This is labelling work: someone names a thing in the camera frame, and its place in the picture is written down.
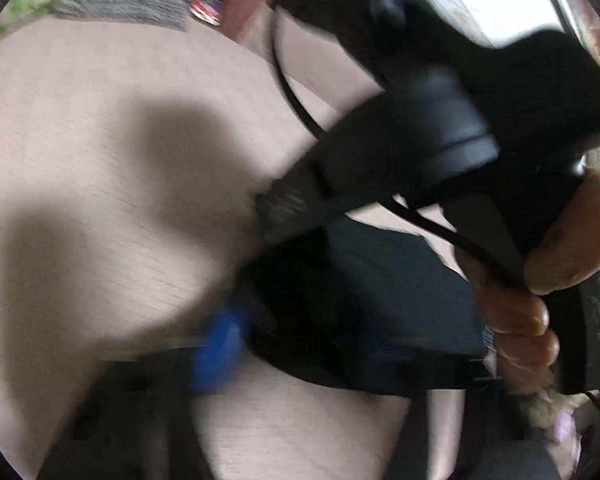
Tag black pants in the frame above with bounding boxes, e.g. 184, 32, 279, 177
232, 217, 486, 393

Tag person's right hand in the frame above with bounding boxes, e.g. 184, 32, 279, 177
454, 170, 600, 393

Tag pink sofa back cushion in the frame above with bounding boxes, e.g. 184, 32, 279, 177
220, 0, 380, 110

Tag colourful small packet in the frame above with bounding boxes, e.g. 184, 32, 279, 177
189, 0, 224, 27

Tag black cable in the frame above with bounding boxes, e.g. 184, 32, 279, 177
270, 6, 481, 261

